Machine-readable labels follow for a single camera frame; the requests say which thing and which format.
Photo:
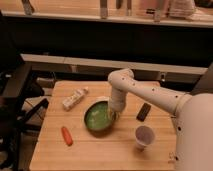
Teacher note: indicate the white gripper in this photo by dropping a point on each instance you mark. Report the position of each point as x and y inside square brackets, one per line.
[117, 102]

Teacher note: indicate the green ceramic bowl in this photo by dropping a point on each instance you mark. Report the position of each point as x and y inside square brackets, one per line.
[99, 117]

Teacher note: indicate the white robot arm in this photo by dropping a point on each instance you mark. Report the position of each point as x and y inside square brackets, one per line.
[193, 113]

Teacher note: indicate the white folded napkin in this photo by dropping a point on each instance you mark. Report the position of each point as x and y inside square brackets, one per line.
[103, 98]

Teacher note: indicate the black rectangular block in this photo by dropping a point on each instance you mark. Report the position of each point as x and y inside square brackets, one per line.
[143, 112]

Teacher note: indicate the white paper cup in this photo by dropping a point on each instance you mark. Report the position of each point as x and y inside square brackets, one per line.
[144, 136]

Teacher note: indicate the white milk carton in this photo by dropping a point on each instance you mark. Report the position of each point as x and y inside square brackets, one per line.
[75, 98]

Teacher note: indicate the orange carrot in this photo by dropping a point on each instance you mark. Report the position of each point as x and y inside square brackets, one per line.
[66, 136]

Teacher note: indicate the black chair at left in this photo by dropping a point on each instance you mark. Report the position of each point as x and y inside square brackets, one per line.
[17, 83]

